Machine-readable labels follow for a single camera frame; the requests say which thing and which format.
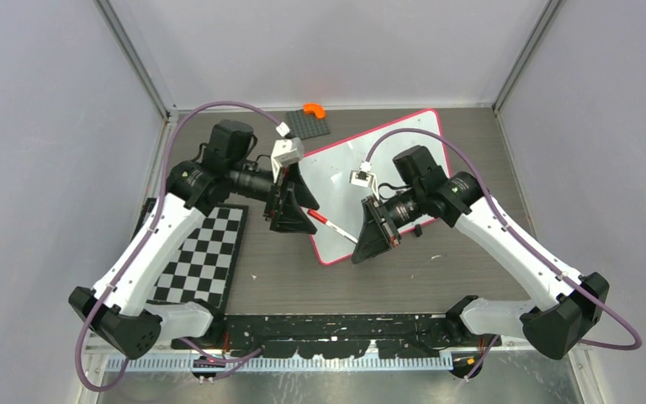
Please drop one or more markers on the black white checkerboard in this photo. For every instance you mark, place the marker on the black white checkerboard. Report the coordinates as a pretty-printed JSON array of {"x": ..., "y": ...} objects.
[{"x": 203, "y": 267}]

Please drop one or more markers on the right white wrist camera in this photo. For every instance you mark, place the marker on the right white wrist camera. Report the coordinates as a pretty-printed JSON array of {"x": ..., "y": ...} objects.
[{"x": 364, "y": 177}]

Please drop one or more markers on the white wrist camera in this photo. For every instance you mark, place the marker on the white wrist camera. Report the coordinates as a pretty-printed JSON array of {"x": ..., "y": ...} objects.
[
  {"x": 364, "y": 177},
  {"x": 288, "y": 149}
]

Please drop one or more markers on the pink framed whiteboard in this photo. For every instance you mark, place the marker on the pink framed whiteboard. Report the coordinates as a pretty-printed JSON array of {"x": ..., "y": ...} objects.
[{"x": 341, "y": 175}]

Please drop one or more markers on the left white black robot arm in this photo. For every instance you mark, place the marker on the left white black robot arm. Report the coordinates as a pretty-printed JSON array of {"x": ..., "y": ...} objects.
[{"x": 117, "y": 309}]

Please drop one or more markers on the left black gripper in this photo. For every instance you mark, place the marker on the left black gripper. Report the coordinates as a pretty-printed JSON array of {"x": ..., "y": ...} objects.
[{"x": 294, "y": 195}]

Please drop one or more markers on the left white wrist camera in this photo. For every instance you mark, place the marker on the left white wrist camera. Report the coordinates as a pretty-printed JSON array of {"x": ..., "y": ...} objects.
[{"x": 288, "y": 149}]

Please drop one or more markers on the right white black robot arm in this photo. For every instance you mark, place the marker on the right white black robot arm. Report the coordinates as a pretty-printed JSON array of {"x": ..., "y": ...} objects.
[{"x": 554, "y": 318}]

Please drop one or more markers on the red capped white marker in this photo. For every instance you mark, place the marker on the red capped white marker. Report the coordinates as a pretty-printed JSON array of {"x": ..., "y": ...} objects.
[{"x": 325, "y": 221}]

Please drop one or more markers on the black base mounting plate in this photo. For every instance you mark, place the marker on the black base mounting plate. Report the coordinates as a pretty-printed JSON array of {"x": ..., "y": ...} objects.
[{"x": 395, "y": 336}]

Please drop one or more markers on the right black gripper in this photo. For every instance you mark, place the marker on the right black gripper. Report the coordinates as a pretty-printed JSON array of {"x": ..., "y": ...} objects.
[{"x": 376, "y": 234}]

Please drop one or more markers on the grey studded baseplate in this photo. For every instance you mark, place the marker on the grey studded baseplate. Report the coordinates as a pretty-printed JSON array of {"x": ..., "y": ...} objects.
[{"x": 306, "y": 126}]

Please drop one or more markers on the orange curved plastic piece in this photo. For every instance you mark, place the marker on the orange curved plastic piece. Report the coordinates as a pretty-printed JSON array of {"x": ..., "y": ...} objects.
[{"x": 315, "y": 110}]

